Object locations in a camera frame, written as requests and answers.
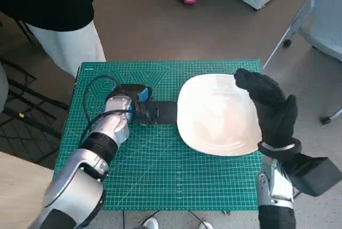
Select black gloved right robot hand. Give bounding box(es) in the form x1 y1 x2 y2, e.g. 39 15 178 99
234 68 299 151

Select white square plate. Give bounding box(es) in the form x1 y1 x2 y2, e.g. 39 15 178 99
176 73 263 156

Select blue mesh chair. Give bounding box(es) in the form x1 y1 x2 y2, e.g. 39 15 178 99
262 0 342 125

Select green cutting mat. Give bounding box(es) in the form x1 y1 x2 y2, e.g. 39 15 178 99
55 62 264 211

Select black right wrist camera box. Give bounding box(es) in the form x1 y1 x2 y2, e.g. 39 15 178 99
280 152 342 197

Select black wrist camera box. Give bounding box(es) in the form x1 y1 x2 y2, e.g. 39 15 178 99
136 100 178 126
280 152 342 197

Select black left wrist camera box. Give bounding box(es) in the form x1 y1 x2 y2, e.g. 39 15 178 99
136 100 178 126

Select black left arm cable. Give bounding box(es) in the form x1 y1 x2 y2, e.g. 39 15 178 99
79 75 134 147

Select black wire rack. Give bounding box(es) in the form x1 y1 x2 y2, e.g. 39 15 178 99
0 12 70 160

